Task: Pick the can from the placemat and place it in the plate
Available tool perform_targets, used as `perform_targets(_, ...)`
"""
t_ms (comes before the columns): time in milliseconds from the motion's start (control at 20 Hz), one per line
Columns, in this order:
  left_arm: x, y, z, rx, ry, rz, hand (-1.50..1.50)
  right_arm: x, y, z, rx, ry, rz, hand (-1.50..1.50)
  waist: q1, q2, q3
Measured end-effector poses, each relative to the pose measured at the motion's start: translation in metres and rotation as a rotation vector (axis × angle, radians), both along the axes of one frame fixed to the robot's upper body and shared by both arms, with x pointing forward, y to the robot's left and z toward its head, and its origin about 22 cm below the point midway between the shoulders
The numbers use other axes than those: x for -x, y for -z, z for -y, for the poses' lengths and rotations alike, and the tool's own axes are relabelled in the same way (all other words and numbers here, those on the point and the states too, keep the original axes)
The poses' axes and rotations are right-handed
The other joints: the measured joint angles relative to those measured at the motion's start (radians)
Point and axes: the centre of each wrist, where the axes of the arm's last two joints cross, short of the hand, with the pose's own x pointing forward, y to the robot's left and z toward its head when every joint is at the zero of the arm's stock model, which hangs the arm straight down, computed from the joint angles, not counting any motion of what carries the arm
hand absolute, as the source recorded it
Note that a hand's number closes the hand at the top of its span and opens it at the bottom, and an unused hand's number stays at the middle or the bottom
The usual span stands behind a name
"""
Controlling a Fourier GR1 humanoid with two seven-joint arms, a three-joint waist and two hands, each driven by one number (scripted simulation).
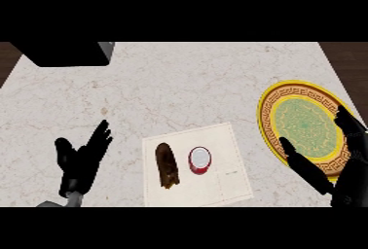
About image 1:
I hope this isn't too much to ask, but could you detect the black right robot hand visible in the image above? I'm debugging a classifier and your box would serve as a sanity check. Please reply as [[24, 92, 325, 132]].
[[278, 104, 368, 208]]

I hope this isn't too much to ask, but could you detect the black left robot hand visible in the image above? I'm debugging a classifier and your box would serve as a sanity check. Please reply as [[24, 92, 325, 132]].
[[53, 119, 115, 199]]

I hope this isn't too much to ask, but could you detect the yellow patterned plate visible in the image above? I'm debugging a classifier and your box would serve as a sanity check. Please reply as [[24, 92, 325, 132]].
[[256, 79, 356, 183]]

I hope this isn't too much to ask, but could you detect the cream placemat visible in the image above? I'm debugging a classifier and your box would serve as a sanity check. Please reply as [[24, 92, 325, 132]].
[[140, 122, 254, 207]]

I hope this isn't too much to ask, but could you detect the brown oblong food item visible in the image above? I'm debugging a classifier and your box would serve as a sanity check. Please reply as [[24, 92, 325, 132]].
[[154, 142, 182, 190]]

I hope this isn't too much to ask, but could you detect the black appliance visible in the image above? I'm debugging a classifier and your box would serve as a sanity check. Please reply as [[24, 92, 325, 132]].
[[10, 41, 117, 68]]

